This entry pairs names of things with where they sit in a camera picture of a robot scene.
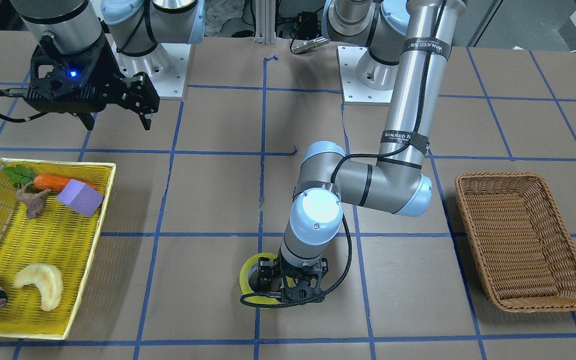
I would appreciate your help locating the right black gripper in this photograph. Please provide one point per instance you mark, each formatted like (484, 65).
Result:
(109, 66)

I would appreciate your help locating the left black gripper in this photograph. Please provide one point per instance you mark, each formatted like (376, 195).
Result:
(266, 271)

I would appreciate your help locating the yellow tape roll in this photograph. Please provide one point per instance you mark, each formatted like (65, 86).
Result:
(248, 281)

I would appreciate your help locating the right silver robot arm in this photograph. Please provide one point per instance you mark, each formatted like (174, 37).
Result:
(136, 26)

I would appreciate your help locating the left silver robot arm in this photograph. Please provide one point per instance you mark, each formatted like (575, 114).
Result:
(408, 47)

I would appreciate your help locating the purple foam block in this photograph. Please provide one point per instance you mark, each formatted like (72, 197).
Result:
(80, 197)

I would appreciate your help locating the orange toy carrot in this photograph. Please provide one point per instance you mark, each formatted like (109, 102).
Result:
(54, 182)

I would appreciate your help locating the brown toy figurine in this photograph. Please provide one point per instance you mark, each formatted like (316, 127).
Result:
(35, 202)

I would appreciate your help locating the yellow woven tray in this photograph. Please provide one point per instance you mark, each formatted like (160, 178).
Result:
(59, 237)

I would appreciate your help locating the pale toy croissant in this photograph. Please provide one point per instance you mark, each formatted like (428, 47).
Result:
(47, 278)

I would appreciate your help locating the brown wicker basket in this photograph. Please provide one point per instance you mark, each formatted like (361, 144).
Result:
(522, 250)

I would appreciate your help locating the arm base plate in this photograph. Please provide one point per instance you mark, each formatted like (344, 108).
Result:
(363, 85)
(167, 66)

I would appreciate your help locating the aluminium frame post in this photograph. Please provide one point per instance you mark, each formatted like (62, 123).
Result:
(265, 18)

